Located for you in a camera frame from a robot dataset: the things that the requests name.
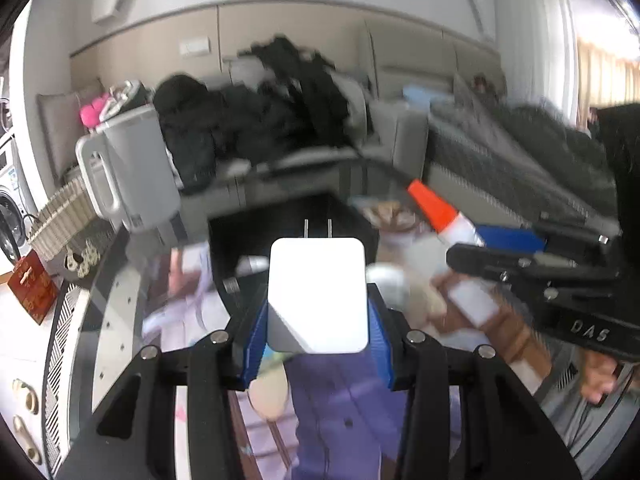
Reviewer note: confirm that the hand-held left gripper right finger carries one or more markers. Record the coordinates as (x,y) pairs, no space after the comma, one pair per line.
(383,347)

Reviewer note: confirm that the pile of dark clothes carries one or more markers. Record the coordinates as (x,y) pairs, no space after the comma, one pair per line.
(260,105)

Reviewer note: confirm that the woven basket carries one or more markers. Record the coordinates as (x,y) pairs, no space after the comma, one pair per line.
(60,215)

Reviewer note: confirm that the black storage box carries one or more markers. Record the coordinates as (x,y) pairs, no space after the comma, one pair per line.
(240,235)

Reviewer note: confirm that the grey sofa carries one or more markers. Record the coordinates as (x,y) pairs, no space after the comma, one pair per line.
(400,135)

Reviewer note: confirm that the pink plush toy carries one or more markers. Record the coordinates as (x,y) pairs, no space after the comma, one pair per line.
(92,112)

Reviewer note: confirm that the purple pants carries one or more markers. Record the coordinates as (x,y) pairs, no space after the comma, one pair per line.
(345,420)

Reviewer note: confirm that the white glue bottle orange cap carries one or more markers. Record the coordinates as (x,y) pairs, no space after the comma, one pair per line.
(440,210)

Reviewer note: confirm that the white charger plug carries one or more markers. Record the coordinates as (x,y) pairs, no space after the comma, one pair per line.
(318,295)

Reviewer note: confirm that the grey blanket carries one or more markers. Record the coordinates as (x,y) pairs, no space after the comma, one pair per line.
(520,145)

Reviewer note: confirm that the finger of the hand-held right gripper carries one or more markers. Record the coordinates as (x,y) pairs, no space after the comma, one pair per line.
(505,238)
(480,259)

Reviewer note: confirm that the person's right hand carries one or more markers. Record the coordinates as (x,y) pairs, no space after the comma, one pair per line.
(597,377)

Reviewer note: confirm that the white wall switch plate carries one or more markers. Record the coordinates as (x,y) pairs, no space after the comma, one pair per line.
(195,46)

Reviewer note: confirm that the light blue cloth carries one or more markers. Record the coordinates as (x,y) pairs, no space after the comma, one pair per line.
(417,97)

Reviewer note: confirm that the red patterned box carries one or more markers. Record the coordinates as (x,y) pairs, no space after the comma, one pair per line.
(32,287)

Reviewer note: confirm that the beige curtain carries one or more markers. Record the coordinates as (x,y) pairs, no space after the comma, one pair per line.
(607,72)

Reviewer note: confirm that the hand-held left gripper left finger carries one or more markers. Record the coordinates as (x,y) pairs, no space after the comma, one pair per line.
(253,355)

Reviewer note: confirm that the grey plastic pitcher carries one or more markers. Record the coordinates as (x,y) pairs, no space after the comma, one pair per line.
(135,165)

